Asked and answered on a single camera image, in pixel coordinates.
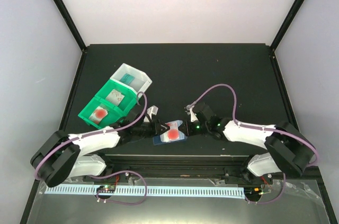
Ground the navy blue card holder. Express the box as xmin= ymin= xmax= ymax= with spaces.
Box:
xmin=153 ymin=120 xmax=187 ymax=146

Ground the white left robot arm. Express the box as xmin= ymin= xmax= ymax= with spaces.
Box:
xmin=30 ymin=112 xmax=170 ymax=187

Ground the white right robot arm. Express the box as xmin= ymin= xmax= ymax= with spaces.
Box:
xmin=179 ymin=103 xmax=317 ymax=183

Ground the white red card in bin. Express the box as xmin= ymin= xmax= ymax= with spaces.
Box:
xmin=89 ymin=106 xmax=108 ymax=124

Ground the teal VIP card in bin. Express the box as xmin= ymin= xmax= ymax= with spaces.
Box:
xmin=120 ymin=73 xmax=135 ymax=85

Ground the green end storage bin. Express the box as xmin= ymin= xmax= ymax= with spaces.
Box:
xmin=78 ymin=97 xmax=123 ymax=129

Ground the green middle storage bin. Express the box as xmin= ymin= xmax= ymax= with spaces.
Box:
xmin=95 ymin=79 xmax=137 ymax=112

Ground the white storage bin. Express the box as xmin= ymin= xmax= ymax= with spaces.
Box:
xmin=110 ymin=63 xmax=153 ymax=94

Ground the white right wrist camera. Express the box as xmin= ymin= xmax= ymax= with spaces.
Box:
xmin=185 ymin=104 xmax=199 ymax=123

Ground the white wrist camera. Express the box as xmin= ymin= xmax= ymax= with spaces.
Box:
xmin=144 ymin=105 xmax=158 ymax=122
xmin=185 ymin=104 xmax=199 ymax=123

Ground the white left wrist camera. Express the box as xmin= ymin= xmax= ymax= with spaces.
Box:
xmin=144 ymin=105 xmax=158 ymax=122

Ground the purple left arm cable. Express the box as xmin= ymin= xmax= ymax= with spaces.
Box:
xmin=34 ymin=91 xmax=147 ymax=205

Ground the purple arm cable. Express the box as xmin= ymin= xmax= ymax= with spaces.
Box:
xmin=34 ymin=91 xmax=147 ymax=205
xmin=186 ymin=83 xmax=320 ymax=205

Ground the white slotted cable duct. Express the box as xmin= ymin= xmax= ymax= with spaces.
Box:
xmin=44 ymin=184 xmax=245 ymax=199

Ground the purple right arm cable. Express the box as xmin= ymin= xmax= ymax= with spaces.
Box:
xmin=186 ymin=83 xmax=320 ymax=205

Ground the black frame post left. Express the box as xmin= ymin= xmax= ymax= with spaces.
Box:
xmin=53 ymin=0 xmax=86 ymax=51

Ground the black frame post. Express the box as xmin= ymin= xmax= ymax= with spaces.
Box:
xmin=270 ymin=0 xmax=305 ymax=51
xmin=53 ymin=0 xmax=86 ymax=51

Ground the black frame post right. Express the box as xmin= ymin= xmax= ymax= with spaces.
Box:
xmin=270 ymin=0 xmax=305 ymax=51

